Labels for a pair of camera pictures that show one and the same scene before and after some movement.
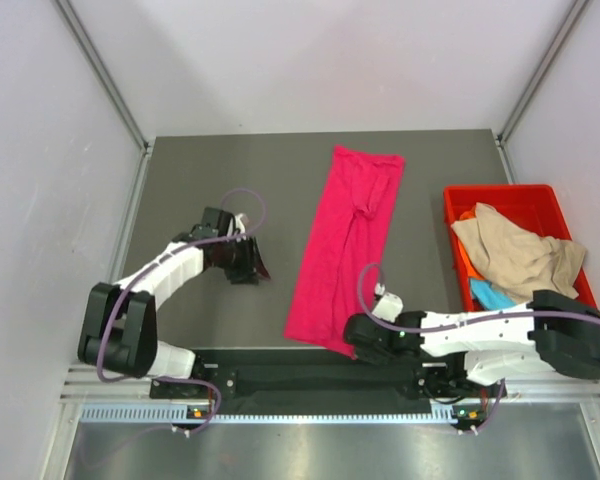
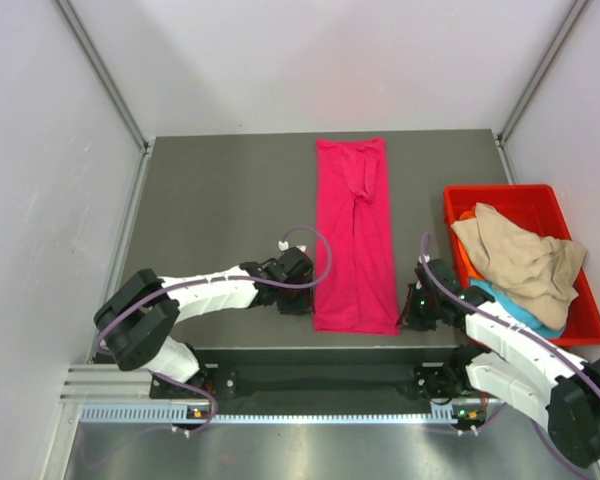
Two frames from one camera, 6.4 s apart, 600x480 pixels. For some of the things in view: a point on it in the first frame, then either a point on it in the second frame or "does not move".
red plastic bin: (539, 205) does not move
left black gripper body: (238, 259) → (295, 301)
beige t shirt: (520, 264) does not move
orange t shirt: (472, 270) does not move
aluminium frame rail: (83, 384) does not move
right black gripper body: (377, 355) → (420, 311)
